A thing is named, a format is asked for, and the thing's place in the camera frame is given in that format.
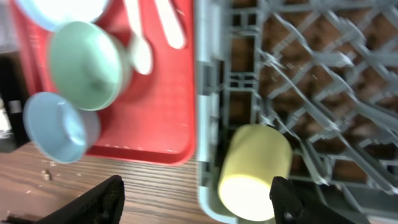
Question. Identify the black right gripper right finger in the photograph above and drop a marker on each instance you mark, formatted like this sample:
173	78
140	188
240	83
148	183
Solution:
294	207

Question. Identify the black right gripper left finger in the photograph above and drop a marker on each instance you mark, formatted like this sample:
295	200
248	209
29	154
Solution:
102	204

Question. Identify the black food waste bin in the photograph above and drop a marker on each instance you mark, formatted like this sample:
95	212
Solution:
14	95

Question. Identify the green bowl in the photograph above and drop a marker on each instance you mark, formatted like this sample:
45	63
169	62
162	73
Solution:
89	67

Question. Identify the light blue plate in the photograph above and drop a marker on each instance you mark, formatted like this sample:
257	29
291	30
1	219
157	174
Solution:
49	14

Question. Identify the yellow cup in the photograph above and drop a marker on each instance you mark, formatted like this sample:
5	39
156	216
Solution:
256	155

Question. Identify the food scrap on table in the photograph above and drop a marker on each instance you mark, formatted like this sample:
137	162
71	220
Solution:
46	175

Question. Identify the white plastic fork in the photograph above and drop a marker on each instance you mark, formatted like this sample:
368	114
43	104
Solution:
171	24

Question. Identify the grey dishwasher rack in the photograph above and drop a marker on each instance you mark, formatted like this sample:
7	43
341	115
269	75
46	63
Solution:
324	74

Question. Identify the red plastic tray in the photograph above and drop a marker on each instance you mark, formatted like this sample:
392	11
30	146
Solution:
154	119

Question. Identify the light blue bowl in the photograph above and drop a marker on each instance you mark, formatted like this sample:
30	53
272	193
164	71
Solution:
62	132

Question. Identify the white plastic spoon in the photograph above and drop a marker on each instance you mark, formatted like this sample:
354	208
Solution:
140	52

